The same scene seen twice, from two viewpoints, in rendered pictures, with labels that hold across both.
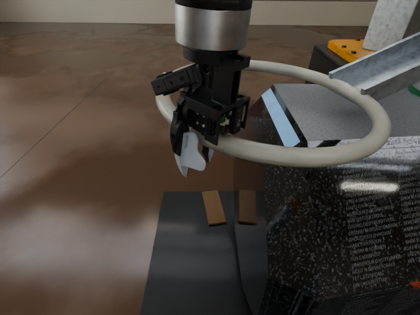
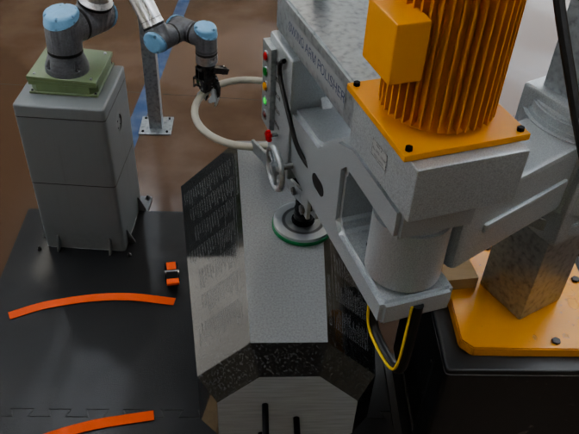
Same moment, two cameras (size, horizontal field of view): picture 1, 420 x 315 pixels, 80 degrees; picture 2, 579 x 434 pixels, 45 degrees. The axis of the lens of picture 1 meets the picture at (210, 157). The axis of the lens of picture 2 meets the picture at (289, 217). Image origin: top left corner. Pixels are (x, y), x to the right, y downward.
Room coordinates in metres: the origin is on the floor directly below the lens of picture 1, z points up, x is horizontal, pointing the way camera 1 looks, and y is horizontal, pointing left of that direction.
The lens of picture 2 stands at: (0.59, -2.60, 2.49)
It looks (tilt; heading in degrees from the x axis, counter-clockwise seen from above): 41 degrees down; 87
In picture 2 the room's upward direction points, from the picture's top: 3 degrees clockwise
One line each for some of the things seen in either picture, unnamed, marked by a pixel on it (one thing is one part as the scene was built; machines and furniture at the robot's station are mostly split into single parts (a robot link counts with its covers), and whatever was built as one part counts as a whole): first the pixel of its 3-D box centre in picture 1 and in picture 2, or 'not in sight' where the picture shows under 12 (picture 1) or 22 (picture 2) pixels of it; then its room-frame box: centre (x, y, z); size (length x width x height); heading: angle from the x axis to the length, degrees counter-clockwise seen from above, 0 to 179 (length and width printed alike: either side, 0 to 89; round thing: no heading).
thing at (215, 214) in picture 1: (213, 206); not in sight; (1.00, -0.02, 0.02); 0.25 x 0.10 x 0.01; 10
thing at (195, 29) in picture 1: (213, 27); (207, 58); (0.35, 0.00, 1.10); 0.10 x 0.09 x 0.05; 139
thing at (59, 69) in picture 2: not in sight; (66, 58); (-0.29, 0.18, 0.98); 0.19 x 0.19 x 0.10
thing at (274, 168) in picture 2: not in sight; (285, 166); (0.66, -0.89, 1.22); 0.15 x 0.10 x 0.15; 108
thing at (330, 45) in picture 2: not in sight; (368, 77); (0.84, -1.07, 1.63); 0.96 x 0.25 x 0.17; 108
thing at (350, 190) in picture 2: not in sight; (357, 186); (0.84, -1.12, 1.32); 0.74 x 0.23 x 0.49; 108
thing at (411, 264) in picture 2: not in sight; (407, 238); (0.94, -1.36, 1.36); 0.19 x 0.19 x 0.20
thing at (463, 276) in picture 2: not in sight; (444, 275); (1.22, -0.94, 0.81); 0.20 x 0.10 x 0.05; 8
